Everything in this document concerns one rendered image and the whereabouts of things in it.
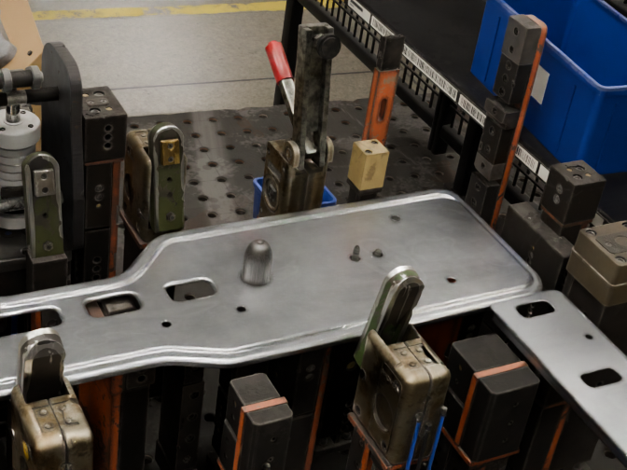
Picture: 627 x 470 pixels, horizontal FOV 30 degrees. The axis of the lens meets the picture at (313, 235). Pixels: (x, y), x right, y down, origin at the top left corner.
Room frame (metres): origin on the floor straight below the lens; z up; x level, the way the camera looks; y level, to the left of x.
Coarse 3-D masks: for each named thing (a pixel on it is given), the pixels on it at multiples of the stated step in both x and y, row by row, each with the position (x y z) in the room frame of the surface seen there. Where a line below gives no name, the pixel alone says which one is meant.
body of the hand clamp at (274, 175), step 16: (272, 144) 1.24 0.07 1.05; (272, 160) 1.23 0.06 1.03; (304, 160) 1.24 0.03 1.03; (272, 176) 1.23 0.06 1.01; (288, 176) 1.20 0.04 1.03; (304, 176) 1.21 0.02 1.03; (320, 176) 1.22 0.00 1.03; (272, 192) 1.23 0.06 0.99; (288, 192) 1.20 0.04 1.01; (304, 192) 1.21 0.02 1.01; (320, 192) 1.23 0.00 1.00; (272, 208) 1.22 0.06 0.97; (288, 208) 1.20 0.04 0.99; (304, 208) 1.22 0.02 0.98
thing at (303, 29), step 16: (304, 32) 1.23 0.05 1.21; (320, 32) 1.24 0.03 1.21; (304, 48) 1.22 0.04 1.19; (320, 48) 1.21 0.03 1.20; (336, 48) 1.21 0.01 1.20; (304, 64) 1.22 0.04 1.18; (320, 64) 1.24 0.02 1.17; (304, 80) 1.22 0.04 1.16; (320, 80) 1.24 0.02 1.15; (304, 96) 1.21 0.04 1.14; (320, 96) 1.23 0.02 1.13; (304, 112) 1.21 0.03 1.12; (320, 112) 1.23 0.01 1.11; (304, 128) 1.21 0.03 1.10; (320, 128) 1.23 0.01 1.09; (304, 144) 1.21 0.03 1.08; (320, 144) 1.22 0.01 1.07; (320, 160) 1.22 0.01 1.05
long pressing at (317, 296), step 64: (448, 192) 1.27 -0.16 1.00; (192, 256) 1.06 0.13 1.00; (320, 256) 1.09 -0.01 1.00; (384, 256) 1.11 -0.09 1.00; (448, 256) 1.14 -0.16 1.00; (512, 256) 1.16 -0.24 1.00; (64, 320) 0.91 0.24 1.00; (128, 320) 0.93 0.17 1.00; (192, 320) 0.95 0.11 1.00; (256, 320) 0.96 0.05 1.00; (320, 320) 0.98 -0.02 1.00; (0, 384) 0.81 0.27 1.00
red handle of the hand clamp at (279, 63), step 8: (272, 48) 1.31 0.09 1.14; (280, 48) 1.31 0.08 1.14; (272, 56) 1.31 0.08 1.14; (280, 56) 1.31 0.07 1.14; (272, 64) 1.30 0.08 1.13; (280, 64) 1.30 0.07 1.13; (288, 64) 1.30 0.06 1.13; (272, 72) 1.30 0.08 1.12; (280, 72) 1.29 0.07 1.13; (288, 72) 1.29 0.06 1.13; (280, 80) 1.28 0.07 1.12; (288, 80) 1.29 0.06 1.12; (280, 88) 1.28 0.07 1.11; (288, 88) 1.28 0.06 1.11; (288, 96) 1.27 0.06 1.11; (288, 104) 1.26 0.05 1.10; (288, 112) 1.26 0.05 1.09; (312, 144) 1.22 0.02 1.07; (312, 152) 1.21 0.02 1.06
